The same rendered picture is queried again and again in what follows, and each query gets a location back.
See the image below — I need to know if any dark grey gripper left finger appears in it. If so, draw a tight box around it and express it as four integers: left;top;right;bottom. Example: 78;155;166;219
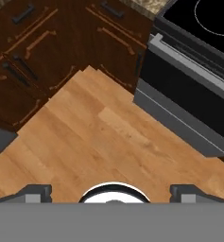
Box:
0;183;53;204

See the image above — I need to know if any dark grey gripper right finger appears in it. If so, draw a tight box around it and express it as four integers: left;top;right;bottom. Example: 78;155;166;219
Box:
168;183;224;204

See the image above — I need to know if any dark wood cabinet door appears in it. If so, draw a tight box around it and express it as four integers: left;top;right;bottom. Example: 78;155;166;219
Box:
4;17;88;95
84;18;149;95
0;56;50;132

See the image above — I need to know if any round white and black object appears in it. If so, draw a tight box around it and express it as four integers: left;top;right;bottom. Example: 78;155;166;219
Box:
78;181;152;204

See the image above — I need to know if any grey stove bottom drawer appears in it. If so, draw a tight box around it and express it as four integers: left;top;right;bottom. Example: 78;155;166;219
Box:
132;78;224;159

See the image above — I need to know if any black oven door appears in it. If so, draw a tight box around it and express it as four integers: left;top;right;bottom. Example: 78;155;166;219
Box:
139;46;224;144

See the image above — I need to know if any dark wood drawer front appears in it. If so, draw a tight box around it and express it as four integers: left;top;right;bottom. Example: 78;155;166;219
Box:
84;0;156;50
0;0;61;62

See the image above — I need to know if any grey stove with black hob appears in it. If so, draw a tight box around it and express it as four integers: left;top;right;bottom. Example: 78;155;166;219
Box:
132;0;224;159

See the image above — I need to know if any black cabinet door handle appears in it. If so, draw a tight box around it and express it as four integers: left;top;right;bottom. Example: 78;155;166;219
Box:
1;61;31;88
134;51;144;78
13;55;40;81

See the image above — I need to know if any grey oven door handle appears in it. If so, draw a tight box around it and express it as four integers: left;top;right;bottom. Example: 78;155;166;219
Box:
147;32;224;95

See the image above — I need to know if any black drawer handle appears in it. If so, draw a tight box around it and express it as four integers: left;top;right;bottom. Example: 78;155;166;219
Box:
99;1;125;19
11;4;36;26

